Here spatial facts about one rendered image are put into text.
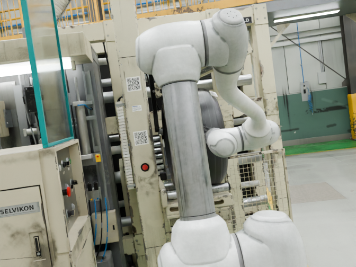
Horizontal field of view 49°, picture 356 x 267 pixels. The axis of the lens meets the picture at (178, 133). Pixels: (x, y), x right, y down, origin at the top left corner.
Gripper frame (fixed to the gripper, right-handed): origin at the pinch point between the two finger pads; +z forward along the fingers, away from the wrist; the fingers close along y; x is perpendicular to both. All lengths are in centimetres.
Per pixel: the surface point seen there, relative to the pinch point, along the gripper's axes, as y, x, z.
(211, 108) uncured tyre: -5.4, -8.4, 9.3
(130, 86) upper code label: 33.7, -23.6, 26.0
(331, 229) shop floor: -140, 146, 155
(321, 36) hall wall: -488, -42, 850
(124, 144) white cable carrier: 40.8, 6.7, 22.8
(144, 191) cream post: 34, 33, 18
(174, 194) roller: 18.7, 33.9, 10.2
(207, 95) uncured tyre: -6.0, -14.4, 17.5
